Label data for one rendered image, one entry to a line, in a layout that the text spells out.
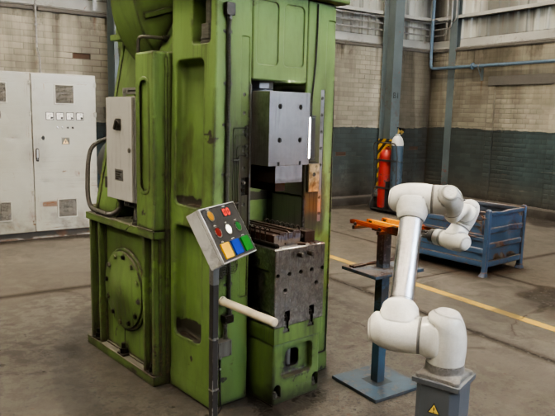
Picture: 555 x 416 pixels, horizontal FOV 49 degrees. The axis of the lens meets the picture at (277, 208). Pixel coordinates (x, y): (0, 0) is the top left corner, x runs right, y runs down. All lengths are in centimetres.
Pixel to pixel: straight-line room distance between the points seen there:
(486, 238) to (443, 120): 607
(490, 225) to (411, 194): 400
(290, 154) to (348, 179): 811
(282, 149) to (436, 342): 138
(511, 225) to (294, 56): 419
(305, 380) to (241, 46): 194
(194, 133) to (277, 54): 64
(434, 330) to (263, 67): 171
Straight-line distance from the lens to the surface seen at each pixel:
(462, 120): 1222
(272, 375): 355
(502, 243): 700
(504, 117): 1167
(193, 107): 348
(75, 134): 834
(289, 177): 337
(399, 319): 257
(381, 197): 1080
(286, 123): 334
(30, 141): 822
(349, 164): 1143
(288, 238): 343
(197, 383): 364
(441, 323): 253
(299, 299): 350
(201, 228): 282
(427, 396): 264
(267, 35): 346
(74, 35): 906
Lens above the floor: 163
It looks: 9 degrees down
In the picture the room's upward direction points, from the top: 1 degrees clockwise
